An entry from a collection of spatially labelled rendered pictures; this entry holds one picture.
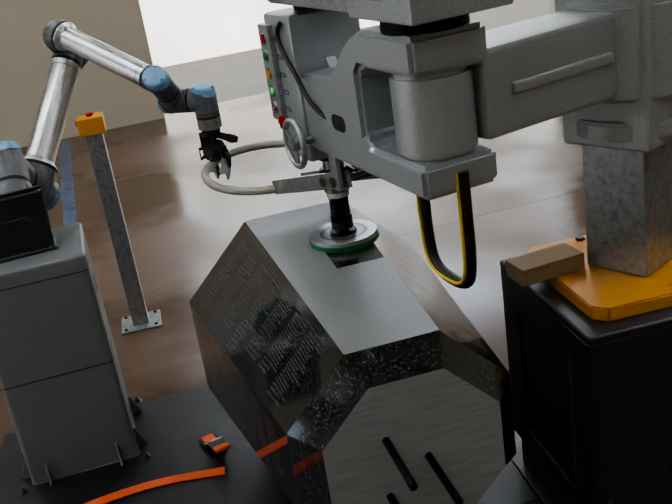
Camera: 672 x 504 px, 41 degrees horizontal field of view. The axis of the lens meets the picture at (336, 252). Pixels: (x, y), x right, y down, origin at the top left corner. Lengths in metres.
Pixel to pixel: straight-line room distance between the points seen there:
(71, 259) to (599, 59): 1.88
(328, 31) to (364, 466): 1.19
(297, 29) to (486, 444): 1.22
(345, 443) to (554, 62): 1.03
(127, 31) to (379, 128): 7.08
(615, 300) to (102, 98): 7.36
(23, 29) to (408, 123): 7.38
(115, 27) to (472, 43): 7.37
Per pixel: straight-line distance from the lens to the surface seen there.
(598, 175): 2.61
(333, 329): 2.31
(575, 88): 2.32
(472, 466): 2.36
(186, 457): 3.53
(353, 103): 2.30
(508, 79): 2.16
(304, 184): 2.89
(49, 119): 3.70
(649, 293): 2.55
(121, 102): 9.34
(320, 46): 2.61
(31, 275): 3.29
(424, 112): 2.05
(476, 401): 2.26
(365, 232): 2.82
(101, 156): 4.42
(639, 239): 2.61
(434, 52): 2.01
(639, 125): 2.45
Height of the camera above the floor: 1.89
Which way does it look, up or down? 22 degrees down
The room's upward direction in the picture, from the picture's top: 9 degrees counter-clockwise
